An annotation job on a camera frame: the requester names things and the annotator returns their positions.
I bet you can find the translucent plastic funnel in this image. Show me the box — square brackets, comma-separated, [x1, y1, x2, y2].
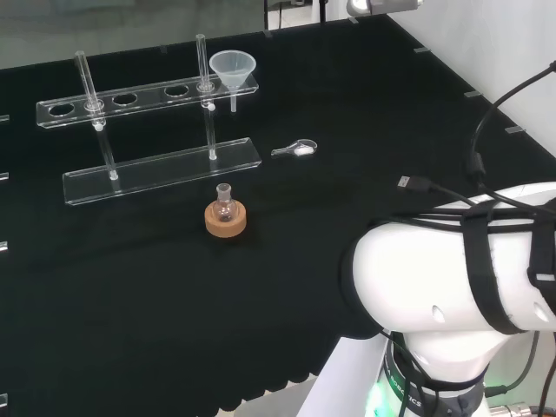
[208, 50, 258, 115]

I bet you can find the glass weighing funnel with powder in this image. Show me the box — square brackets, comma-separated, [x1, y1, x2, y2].
[271, 138, 319, 159]

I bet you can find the clear funnel stand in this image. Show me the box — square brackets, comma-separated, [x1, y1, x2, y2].
[36, 33, 263, 205]

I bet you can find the small round-bottom glass flask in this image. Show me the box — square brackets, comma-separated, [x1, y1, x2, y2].
[214, 182, 237, 224]

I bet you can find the black cloth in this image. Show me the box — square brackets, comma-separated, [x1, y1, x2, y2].
[0, 12, 556, 417]

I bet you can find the cork ring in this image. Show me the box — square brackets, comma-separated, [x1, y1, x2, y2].
[204, 199, 248, 239]

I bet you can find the black cable with plug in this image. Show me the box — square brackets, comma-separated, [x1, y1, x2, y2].
[396, 60, 556, 218]

